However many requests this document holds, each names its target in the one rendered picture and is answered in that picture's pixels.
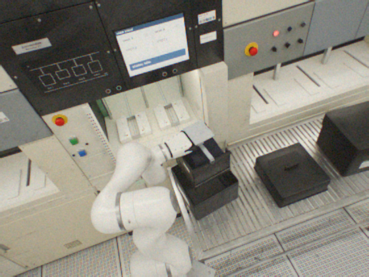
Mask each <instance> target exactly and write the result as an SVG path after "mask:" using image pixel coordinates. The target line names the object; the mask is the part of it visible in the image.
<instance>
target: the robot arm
mask: <svg viewBox="0 0 369 277"><path fill-rule="evenodd" d="M189 138H190V137H188V135H187V134H186V133H185V132H184V131H181V132H180V133H177V134H176V135H174V136H173V137H171V138H169V139H167V140H166V141H165V142H164V144H163V143H161V144H158V145H156V146H154V147H153V148H147V147H146V146H144V145H143V144H139V143H138V142H127V143H125V144H123V145H121V147H120V149H119V150H118V152H117V160H116V168H115V171H114V174H113V175H112V177H111V179H110V181H109V182H108V183H107V185H106V186H105V187H104V188H103V189H102V190H101V192H100V193H99V195H98V196H97V197H96V200H95V201H94V203H93V205H92V208H91V211H90V220H91V222H92V225H93V226H94V228H95V229H96V230H98V231H99V232H101V233H119V232H123V231H128V230H133V232H132V236H133V240H134V244H135V245H136V246H137V247H138V249H139V250H137V251H135V252H134V254H133V255H132V257H131V258H130V262H129V270H130V271H129V272H130V274H131V276H132V277H196V275H195V273H194V272H193V271H192V269H191V268H192V263H193V256H192V249H191V248H190V246H189V245H188V244H187V242H186V241H184V240H183V239H180V238H178V237H176V236H174V235H170V234H168V233H166V231H167V230H168V229H169V228H170V227H171V226H172V225H173V223H174V221H175V218H176V215H177V201H176V198H175V195H174V194H173V193H172V192H171V190H169V189H167V188H166V187H160V186H157V187H149V188H145V189H141V190H137V191H129V192H126V191H128V189H129V188H130V187H131V186H133V183H134V182H136V181H137V180H138V178H139V177H140V176H142V177H143V179H144V180H145V182H146V183H148V184H149V185H153V186H155V185H159V184H162V183H163V182H164V181H165V180H166V179H167V173H166V171H165V169H164V168H163V163H165V162H166V161H168V160H171V158H178V157H180V156H184V155H186V154H188V153H190V152H192V151H195V150H196V145H195V144H194V143H192V141H191V140H189ZM191 146H193V147H191Z"/></svg>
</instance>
